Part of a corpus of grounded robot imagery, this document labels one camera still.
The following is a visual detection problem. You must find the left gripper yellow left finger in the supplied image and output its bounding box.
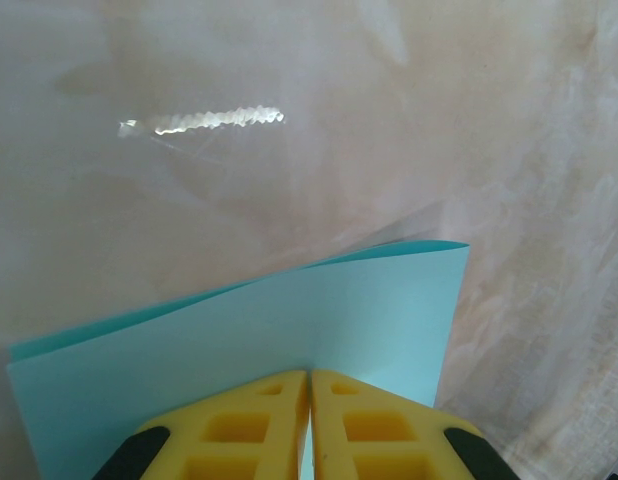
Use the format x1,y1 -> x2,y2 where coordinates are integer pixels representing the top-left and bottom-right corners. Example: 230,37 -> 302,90
106,368 -> 311,480

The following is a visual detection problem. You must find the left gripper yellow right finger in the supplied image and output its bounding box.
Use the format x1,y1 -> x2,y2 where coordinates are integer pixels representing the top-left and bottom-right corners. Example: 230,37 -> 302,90
310,366 -> 515,480

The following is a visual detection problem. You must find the light blue paper sheet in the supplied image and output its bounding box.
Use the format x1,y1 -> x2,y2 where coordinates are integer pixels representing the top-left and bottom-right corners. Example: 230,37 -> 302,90
6,241 -> 471,480

